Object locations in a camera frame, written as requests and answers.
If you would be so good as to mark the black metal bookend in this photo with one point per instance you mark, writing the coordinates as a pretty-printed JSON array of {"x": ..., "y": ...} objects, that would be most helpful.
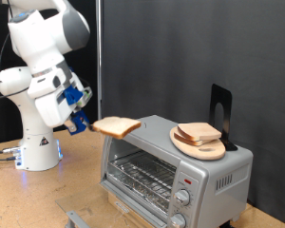
[{"x": 226, "y": 98}]

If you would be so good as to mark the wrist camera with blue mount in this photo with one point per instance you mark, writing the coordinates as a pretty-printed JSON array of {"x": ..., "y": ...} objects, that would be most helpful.
[{"x": 72, "y": 95}]

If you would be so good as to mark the tan bread slice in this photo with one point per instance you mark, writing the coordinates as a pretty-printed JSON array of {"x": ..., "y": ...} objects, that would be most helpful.
[{"x": 199, "y": 130}]

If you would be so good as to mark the red oven indicator light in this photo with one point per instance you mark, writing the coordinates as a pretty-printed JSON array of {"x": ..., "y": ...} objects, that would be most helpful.
[{"x": 188, "y": 181}]

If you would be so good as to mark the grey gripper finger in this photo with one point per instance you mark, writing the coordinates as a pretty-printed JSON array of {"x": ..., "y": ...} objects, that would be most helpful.
[{"x": 71, "y": 125}]

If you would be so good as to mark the silver toaster oven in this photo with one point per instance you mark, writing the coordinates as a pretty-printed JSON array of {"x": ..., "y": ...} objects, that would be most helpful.
[{"x": 231, "y": 164}]

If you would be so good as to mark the round wooden board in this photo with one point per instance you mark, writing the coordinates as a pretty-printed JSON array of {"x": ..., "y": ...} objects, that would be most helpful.
[{"x": 205, "y": 152}]

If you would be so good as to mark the silver oven knob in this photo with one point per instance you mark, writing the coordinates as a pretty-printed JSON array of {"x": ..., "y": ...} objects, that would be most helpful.
[
  {"x": 182, "y": 197},
  {"x": 178, "y": 220}
]

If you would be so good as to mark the white bread slice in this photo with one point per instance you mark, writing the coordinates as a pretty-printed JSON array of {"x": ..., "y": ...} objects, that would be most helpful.
[
  {"x": 185, "y": 140},
  {"x": 117, "y": 126}
]

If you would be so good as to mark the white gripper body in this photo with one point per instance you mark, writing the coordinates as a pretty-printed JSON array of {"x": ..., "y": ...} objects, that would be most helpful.
[{"x": 52, "y": 112}]

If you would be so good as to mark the vertical metal pole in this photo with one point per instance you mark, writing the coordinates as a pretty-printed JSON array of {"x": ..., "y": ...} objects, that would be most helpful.
[{"x": 99, "y": 63}]

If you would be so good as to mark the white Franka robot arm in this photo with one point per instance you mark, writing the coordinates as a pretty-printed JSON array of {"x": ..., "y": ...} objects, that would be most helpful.
[{"x": 38, "y": 41}]

